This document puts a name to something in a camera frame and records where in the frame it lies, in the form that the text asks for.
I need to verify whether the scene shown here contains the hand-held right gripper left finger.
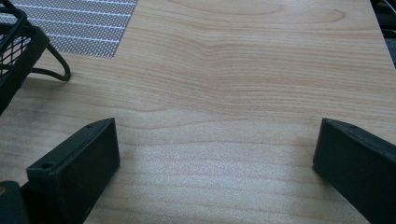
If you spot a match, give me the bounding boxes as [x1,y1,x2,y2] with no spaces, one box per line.
[26,117,121,224]

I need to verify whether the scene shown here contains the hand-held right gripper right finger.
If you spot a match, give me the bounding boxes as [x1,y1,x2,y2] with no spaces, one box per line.
[312,117,396,224]

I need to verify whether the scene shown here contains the grey striped placemat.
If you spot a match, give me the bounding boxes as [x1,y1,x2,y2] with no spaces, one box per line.
[0,0,138,59]

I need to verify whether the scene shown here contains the black wire basket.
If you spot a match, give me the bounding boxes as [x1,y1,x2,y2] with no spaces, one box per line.
[0,0,72,116]

